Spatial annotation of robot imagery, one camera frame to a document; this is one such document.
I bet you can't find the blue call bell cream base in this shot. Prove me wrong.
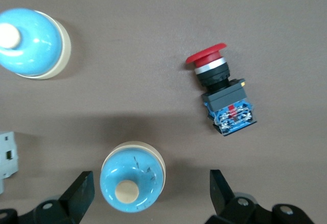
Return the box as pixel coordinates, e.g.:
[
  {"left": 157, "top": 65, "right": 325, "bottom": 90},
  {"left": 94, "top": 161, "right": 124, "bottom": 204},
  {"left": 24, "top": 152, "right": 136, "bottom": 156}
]
[
  {"left": 100, "top": 141, "right": 167, "bottom": 213},
  {"left": 0, "top": 7, "right": 72, "bottom": 80}
]

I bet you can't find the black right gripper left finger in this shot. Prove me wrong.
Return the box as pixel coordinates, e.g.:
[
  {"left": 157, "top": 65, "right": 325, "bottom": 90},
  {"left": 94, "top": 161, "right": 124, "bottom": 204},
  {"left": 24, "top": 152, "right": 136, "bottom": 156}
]
[{"left": 0, "top": 170, "right": 96, "bottom": 224}]

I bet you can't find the white circuit breaker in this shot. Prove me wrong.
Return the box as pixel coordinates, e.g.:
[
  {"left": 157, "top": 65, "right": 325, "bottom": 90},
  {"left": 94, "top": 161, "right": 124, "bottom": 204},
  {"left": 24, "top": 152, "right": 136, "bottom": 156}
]
[{"left": 0, "top": 131, "right": 20, "bottom": 194}]

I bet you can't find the red mushroom push button switch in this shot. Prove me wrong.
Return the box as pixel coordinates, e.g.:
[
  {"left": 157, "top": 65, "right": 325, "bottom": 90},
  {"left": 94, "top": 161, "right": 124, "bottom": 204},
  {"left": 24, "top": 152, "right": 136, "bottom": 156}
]
[{"left": 185, "top": 42, "right": 258, "bottom": 137}]

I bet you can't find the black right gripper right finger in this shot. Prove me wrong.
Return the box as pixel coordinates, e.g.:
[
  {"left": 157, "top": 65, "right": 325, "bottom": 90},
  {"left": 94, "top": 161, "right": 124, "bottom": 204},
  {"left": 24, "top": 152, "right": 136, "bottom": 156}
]
[{"left": 204, "top": 169, "right": 316, "bottom": 224}]

